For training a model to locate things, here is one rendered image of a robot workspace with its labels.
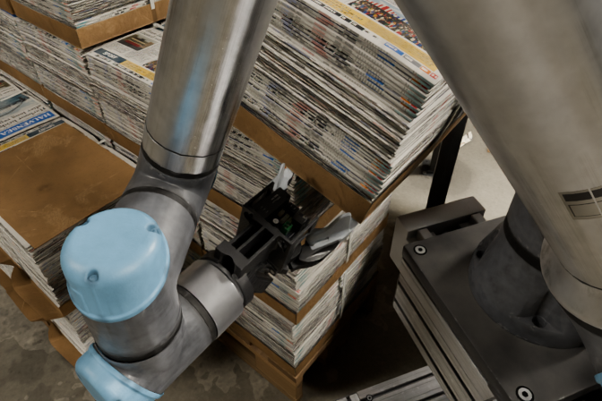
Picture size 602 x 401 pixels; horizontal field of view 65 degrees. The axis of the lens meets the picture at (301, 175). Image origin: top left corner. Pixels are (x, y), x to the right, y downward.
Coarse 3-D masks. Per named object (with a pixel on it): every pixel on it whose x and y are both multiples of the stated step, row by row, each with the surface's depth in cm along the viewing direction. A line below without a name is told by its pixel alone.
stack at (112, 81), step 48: (0, 48) 131; (48, 48) 108; (96, 48) 100; (144, 48) 99; (96, 96) 105; (144, 96) 91; (240, 144) 79; (240, 192) 87; (288, 192) 77; (192, 240) 114; (288, 288) 94; (336, 288) 113; (240, 336) 125; (288, 336) 104; (336, 336) 127; (288, 384) 120
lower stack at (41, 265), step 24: (0, 96) 129; (24, 96) 129; (0, 120) 120; (24, 120) 120; (48, 120) 121; (0, 144) 112; (0, 240) 112; (24, 240) 89; (0, 264) 136; (24, 264) 106; (48, 264) 93; (48, 288) 98; (72, 312) 104; (72, 336) 113
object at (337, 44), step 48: (288, 0) 52; (336, 0) 52; (384, 0) 56; (288, 48) 54; (336, 48) 51; (384, 48) 48; (288, 96) 58; (336, 96) 53; (384, 96) 50; (432, 96) 50; (336, 144) 57; (384, 144) 52
